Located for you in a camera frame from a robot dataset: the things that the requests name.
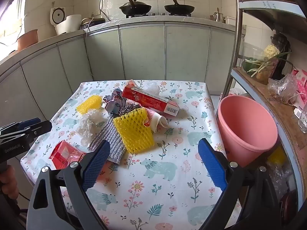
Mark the printed paper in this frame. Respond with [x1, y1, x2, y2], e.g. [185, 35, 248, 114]
[103, 88, 127, 115]

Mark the white printed plastic bag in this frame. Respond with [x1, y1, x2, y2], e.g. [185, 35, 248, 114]
[228, 88, 247, 96]

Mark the black power cable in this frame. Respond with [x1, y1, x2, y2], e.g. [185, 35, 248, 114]
[98, 0, 112, 22]

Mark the long red carton box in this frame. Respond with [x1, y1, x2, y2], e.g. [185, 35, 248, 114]
[122, 80, 180, 117]

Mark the floral tablecloth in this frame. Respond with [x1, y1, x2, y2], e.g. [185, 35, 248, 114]
[20, 80, 243, 230]

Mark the white pot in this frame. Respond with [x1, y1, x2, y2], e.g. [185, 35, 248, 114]
[55, 14, 82, 36]

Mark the clear plastic bag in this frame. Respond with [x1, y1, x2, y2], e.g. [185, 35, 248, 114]
[267, 74, 300, 104]

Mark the red snack packet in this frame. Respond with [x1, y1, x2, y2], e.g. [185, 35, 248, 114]
[49, 140, 88, 170]

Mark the crushed paper cup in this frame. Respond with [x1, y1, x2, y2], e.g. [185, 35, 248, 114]
[143, 108, 169, 133]

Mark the gas stove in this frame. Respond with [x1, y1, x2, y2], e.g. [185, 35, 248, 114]
[125, 12, 192, 18]

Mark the black electric cooker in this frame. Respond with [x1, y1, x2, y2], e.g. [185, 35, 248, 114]
[80, 17, 106, 30]

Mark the glass bowl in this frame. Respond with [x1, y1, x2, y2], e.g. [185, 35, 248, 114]
[241, 42, 282, 84]

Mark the grey kitchen cabinet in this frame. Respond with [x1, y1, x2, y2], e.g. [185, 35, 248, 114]
[0, 14, 246, 135]

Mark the steel kettle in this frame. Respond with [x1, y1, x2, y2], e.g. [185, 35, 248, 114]
[210, 8, 226, 23]

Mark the pink dotted cloth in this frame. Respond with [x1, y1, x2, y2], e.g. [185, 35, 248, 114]
[291, 69, 307, 108]

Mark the black blender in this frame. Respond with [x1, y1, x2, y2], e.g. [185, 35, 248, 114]
[271, 32, 292, 79]

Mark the pink plastic bucket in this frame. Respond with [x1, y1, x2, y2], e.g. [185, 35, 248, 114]
[217, 95, 279, 168]

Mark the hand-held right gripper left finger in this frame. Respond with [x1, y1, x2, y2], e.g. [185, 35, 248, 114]
[27, 139, 111, 230]

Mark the metal shelf rack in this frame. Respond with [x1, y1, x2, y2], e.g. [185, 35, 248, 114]
[221, 0, 307, 230]

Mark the brown pot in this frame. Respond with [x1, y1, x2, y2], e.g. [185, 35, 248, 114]
[17, 29, 39, 51]

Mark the napa cabbage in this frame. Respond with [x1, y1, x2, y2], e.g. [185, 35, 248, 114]
[264, 44, 281, 59]

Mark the clear plastic wrap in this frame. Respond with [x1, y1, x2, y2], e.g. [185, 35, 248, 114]
[76, 109, 108, 146]

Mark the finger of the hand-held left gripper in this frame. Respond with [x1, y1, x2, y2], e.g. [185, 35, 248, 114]
[0, 118, 41, 135]
[0, 120, 52, 141]

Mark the glass mug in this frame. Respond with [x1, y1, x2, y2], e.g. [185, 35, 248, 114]
[298, 103, 307, 133]

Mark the person's left hand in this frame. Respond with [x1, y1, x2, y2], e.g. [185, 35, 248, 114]
[0, 166, 19, 200]

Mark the black frying pan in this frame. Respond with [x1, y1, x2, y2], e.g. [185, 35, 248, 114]
[164, 0, 195, 14]

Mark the black wok with lid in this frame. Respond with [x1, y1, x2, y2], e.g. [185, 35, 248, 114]
[119, 0, 152, 16]

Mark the large yellow foam net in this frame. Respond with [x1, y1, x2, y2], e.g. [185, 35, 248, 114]
[113, 108, 155, 153]

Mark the cardboard sheet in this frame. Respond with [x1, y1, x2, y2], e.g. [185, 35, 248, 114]
[234, 68, 307, 151]

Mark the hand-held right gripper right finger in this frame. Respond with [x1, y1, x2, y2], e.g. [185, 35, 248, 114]
[198, 138, 281, 230]

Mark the small yellow foam net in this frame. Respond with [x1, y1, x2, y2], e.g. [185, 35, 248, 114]
[77, 94, 103, 115]

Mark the silver scouring cloth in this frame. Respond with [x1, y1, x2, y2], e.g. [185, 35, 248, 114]
[87, 104, 142, 164]

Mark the white rice cooker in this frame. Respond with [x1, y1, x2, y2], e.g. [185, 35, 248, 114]
[50, 7, 66, 25]

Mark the white cable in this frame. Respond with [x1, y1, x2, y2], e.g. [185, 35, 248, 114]
[286, 91, 305, 106]

